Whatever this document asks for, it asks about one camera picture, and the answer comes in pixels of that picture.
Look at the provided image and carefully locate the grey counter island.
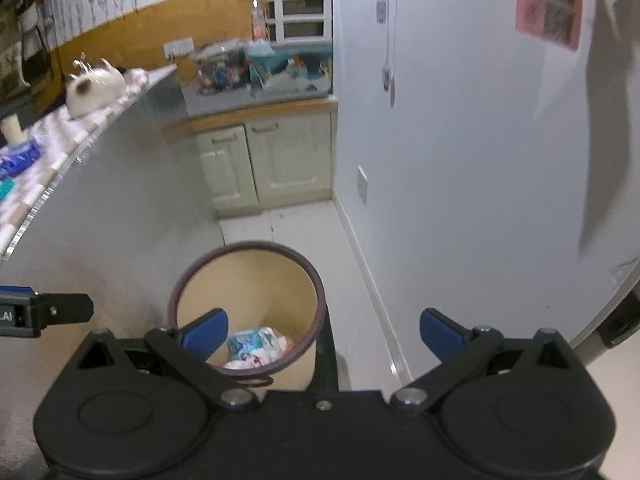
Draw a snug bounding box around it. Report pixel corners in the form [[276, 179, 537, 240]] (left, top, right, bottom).
[[0, 65, 226, 341]]

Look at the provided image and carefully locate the white cup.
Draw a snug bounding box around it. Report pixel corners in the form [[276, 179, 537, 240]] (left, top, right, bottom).
[[0, 114, 24, 145]]

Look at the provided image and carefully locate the water bottle red label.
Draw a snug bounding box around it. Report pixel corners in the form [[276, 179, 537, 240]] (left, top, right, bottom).
[[250, 0, 268, 43]]

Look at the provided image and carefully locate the pink lanyard card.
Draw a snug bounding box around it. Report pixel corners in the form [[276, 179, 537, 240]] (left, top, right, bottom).
[[515, 0, 586, 51]]

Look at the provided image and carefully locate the white drawer unit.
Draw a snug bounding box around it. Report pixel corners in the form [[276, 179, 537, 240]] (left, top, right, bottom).
[[265, 0, 333, 43]]

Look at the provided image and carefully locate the brown white checkered tablecloth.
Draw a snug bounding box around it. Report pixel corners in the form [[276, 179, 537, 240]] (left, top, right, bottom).
[[0, 67, 151, 257]]

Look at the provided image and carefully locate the printed tote bag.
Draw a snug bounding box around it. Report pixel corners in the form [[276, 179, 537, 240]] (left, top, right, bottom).
[[0, 40, 26, 97]]

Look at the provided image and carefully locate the clear storage box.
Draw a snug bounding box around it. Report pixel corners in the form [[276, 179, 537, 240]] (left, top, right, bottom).
[[192, 42, 251, 96]]

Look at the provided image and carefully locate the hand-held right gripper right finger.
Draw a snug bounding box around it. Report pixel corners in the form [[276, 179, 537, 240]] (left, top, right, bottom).
[[390, 308, 576, 413]]

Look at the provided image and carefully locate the beige waste bin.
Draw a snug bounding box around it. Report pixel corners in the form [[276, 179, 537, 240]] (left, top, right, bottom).
[[168, 241, 327, 390]]

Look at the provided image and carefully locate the teal storage box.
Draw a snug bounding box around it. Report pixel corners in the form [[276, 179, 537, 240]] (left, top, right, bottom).
[[246, 42, 333, 98]]

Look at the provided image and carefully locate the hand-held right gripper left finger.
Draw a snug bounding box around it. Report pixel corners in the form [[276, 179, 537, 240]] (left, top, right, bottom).
[[75, 308, 258, 411]]

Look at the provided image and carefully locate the black mesh bag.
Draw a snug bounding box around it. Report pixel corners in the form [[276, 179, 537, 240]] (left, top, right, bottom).
[[20, 25, 52, 86]]

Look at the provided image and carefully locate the macrame wall hanger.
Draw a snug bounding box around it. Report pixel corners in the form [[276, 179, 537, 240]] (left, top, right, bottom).
[[42, 0, 138, 46]]

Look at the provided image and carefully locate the grey counter mat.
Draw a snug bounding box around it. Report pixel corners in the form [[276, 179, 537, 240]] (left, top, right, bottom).
[[181, 82, 336, 118]]

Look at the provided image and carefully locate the double wall outlet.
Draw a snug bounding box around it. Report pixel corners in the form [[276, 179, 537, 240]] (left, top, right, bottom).
[[163, 37, 194, 58]]

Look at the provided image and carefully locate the blue snack bag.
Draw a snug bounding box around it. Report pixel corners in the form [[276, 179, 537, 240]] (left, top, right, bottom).
[[0, 141, 41, 178]]

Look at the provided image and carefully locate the cream cabinet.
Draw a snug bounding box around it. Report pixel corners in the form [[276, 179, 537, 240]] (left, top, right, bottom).
[[162, 97, 339, 218]]

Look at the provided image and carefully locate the white plastic bag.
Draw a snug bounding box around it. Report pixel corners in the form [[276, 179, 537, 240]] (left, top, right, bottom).
[[222, 335, 296, 370]]

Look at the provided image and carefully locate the cream cat head ornament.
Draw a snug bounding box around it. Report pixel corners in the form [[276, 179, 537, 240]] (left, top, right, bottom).
[[66, 58, 126, 118]]

